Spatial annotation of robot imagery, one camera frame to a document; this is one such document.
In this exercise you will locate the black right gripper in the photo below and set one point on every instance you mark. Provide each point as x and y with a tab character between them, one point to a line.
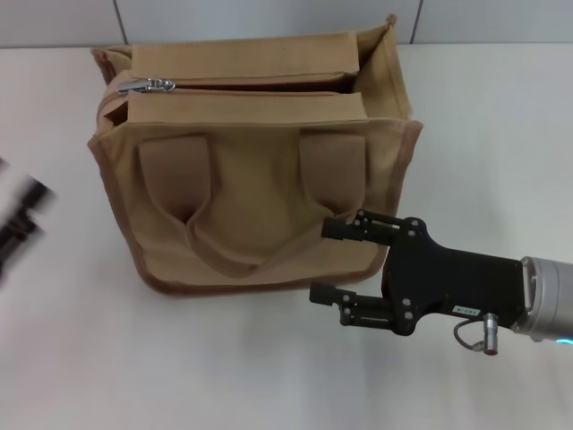
447	282

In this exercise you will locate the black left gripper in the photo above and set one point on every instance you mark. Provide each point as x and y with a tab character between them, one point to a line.
11	233

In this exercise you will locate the khaki canvas food bag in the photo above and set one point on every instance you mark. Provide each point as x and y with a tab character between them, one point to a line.
250	188

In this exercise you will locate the silver metal zipper pull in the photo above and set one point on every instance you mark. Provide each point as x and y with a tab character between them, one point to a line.
145	84

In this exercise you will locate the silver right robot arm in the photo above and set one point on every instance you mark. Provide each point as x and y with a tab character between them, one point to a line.
550	300

